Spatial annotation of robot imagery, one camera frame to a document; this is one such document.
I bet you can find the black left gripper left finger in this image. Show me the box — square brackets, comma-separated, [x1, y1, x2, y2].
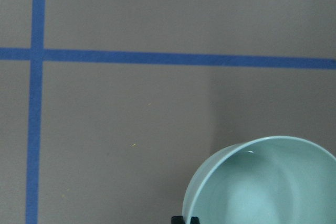
[171, 216, 184, 224]

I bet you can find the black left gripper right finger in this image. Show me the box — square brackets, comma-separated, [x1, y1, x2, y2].
[190, 217, 199, 224]

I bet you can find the light green ceramic bowl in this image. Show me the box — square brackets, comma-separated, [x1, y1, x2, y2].
[182, 136, 335, 223]

